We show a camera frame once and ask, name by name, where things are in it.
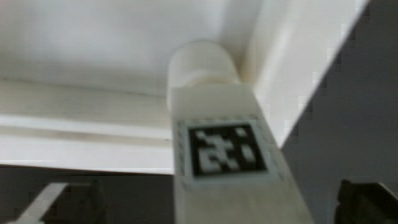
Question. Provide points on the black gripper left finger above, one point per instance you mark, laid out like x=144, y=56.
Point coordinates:
x=67, y=204

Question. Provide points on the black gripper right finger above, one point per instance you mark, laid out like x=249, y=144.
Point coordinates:
x=366, y=203

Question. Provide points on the white table leg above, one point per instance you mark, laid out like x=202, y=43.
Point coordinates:
x=234, y=187

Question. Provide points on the white square table top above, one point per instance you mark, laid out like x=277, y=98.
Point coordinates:
x=85, y=50

